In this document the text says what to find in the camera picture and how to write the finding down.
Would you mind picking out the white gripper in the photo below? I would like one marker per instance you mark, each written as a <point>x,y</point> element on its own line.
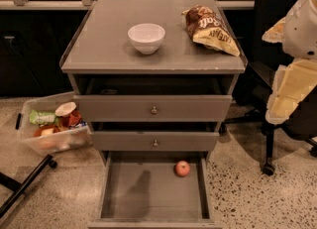
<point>301,32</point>

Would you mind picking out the red apple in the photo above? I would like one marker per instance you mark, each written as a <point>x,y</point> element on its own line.
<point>182,168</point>

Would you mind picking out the grey drawer cabinet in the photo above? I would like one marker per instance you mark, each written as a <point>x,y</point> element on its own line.
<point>102,46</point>

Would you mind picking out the grey top drawer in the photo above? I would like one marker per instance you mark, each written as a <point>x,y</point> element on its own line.
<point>153,98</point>

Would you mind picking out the grey drawer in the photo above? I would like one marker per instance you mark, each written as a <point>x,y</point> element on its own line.
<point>153,98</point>
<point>154,136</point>
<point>142,191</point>

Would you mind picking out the grey middle drawer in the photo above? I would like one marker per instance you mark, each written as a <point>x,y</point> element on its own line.
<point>154,136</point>

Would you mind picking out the grey bottom drawer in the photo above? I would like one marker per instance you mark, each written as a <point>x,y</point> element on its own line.
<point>142,191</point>

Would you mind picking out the black office chair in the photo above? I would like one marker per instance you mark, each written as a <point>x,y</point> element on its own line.
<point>255,86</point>

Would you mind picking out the brown yellow chip bag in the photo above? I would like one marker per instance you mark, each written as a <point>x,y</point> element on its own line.
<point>206,27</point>

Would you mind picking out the white ceramic bowl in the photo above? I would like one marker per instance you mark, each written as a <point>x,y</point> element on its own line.
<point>146,38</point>

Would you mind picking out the red cup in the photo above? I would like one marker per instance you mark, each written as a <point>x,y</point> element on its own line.
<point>74,118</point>

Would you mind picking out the white round lid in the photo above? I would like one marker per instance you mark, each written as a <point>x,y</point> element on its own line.
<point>65,109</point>

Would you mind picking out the clear plastic storage bin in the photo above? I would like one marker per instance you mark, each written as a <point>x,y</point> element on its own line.
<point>56,137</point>

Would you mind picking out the green snack packet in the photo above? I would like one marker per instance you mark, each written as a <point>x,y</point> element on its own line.
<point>42,118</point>

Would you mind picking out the black chair base leg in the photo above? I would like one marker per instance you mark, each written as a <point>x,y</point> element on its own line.
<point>18,188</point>

